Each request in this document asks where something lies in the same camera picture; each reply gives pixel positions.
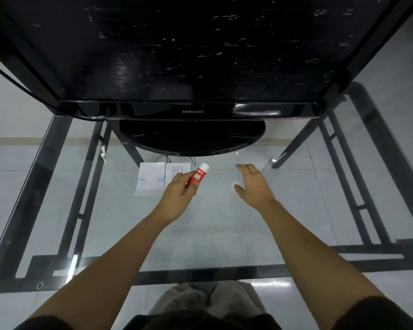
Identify person's left forearm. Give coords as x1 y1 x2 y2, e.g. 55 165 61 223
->
27 208 179 330

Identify black flat screen television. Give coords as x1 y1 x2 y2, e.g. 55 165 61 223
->
0 0 413 121

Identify black cable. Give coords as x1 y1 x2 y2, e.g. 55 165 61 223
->
0 59 57 112

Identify person's left hand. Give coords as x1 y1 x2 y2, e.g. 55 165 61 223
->
157 170 198 224

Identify black oval television stand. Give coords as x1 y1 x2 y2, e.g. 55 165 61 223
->
119 119 266 157

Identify person's right forearm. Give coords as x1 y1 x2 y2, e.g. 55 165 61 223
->
260 199 394 330

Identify black shirt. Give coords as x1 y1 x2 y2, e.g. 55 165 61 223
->
13 295 413 330

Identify black cables under stand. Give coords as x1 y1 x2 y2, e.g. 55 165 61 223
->
154 154 195 166

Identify black metal table frame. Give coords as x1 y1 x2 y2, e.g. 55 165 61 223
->
0 58 413 294

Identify person's right hand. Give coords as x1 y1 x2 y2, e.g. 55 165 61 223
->
234 164 276 210

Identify white paper sheet blue print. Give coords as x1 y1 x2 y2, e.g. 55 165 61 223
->
134 163 166 196

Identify red glue stick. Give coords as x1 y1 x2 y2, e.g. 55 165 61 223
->
187 163 210 188

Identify white printed paper sheet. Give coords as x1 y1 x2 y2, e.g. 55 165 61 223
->
165 163 193 183

